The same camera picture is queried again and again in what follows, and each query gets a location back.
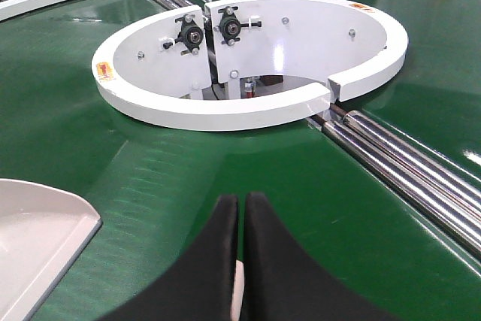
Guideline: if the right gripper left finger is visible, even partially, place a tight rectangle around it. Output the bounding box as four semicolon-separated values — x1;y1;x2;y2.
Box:
100;195;239;320

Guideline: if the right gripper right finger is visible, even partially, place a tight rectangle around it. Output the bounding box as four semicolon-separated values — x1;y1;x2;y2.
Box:
240;192;395;320

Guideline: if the pink hand broom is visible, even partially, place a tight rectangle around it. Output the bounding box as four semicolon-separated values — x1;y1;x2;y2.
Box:
230;259;245;321

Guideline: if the pink plastic dustpan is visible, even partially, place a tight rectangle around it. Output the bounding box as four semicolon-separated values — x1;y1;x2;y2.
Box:
1;178;102;320

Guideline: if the green conveyor belt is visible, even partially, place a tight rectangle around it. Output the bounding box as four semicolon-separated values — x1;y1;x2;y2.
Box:
1;0;480;320

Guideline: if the steel rollers right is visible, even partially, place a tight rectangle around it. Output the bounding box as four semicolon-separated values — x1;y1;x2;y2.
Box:
311;104;480;259

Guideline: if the left black bearing block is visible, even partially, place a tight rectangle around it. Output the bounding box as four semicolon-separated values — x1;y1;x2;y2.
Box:
161;14;204;56

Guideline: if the black bearing block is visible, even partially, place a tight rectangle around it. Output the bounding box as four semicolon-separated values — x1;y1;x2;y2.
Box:
161;14;204;56
212;5;263;47

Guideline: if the right black bearing block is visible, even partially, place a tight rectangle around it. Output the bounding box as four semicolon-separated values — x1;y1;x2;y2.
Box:
212;5;263;47

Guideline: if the orange warning sticker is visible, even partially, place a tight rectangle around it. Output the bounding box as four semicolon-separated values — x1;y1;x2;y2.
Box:
350;3;374;12

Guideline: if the white central conveyor ring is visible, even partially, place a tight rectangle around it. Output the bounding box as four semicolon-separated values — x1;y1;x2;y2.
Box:
91;0;409;132

